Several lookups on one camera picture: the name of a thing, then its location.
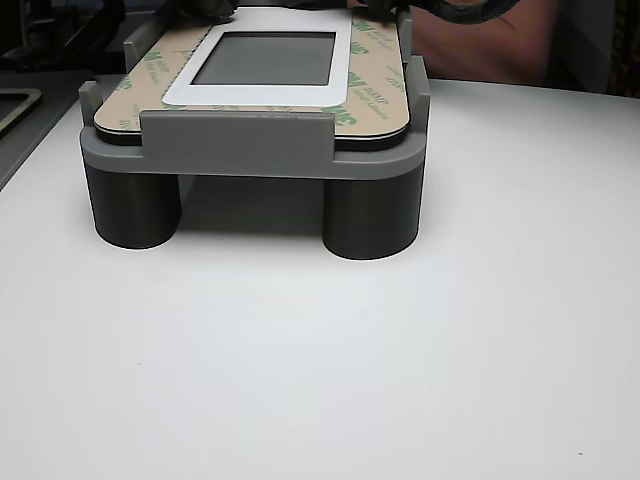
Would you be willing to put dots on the white panel with window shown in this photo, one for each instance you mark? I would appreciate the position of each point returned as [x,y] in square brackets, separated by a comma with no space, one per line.
[260,95]

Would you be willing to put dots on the brown liner frame piece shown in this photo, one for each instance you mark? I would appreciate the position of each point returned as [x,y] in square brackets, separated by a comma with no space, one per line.
[15,92]

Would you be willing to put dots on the grey printed fixture stand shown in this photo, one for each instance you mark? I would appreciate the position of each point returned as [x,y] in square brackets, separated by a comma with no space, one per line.
[235,145]

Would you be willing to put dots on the grey flat tray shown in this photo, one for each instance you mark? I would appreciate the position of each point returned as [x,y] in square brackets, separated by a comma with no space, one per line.
[45,135]

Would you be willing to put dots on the person forearm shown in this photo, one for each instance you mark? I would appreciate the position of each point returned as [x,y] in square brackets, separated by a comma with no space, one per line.
[490,50]

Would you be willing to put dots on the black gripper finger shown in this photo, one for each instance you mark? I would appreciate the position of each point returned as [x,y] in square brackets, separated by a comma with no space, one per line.
[212,10]
[382,5]

